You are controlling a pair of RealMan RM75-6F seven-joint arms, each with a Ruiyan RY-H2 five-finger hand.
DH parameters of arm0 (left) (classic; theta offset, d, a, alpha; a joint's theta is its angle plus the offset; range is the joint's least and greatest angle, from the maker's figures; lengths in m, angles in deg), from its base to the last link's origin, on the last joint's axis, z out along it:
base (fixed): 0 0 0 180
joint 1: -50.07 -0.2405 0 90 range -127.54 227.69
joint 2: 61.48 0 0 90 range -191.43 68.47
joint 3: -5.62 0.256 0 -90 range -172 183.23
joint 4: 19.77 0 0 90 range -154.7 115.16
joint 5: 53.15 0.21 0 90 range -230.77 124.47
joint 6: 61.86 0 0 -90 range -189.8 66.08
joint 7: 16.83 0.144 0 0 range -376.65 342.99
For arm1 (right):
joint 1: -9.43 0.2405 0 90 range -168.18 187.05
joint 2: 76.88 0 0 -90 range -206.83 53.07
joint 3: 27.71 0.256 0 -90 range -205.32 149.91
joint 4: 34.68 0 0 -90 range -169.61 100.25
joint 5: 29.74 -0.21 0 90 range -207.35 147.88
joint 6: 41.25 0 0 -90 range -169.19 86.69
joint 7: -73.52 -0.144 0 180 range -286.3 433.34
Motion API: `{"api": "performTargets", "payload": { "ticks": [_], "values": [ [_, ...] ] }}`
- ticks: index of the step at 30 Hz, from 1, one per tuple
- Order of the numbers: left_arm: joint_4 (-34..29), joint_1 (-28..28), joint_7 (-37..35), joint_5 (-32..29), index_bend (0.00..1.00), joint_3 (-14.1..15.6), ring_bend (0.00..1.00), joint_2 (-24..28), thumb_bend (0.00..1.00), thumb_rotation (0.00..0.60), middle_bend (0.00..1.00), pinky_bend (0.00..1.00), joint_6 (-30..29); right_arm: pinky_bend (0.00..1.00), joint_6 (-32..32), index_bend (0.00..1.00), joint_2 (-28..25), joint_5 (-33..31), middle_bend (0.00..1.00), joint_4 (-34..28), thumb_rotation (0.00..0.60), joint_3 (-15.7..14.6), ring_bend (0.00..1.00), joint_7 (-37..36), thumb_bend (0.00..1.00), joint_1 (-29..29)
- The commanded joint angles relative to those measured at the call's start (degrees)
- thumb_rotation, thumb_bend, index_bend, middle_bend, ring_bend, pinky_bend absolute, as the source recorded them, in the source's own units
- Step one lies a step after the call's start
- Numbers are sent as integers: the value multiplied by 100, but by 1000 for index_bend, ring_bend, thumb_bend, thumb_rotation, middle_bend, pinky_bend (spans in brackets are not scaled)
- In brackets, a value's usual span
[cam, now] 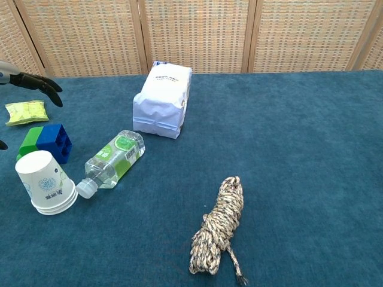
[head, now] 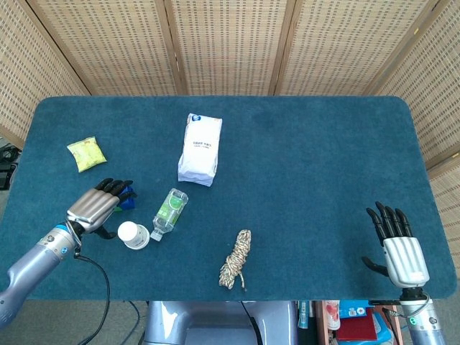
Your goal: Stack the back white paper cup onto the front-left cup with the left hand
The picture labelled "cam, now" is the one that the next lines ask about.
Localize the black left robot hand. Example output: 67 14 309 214
0 60 64 151

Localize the white floral paper cup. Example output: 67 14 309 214
14 149 77 209
34 196 79 216
32 191 78 213

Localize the blue carpet table surface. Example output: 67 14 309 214
0 69 383 287

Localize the yellow-green snack packet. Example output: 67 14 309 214
4 100 49 127

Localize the woven folding screen panel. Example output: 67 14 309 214
241 0 383 74
355 17 383 72
13 0 149 79
0 0 47 79
136 0 258 75

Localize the green plastic building block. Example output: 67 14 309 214
16 126 44 162

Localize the blue plastic building block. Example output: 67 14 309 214
35 123 73 165

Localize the clear green-label water bottle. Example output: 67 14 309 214
75 129 147 199

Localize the white paper bag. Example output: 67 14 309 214
132 60 193 140

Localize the beige speckled rope bundle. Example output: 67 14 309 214
188 175 249 285

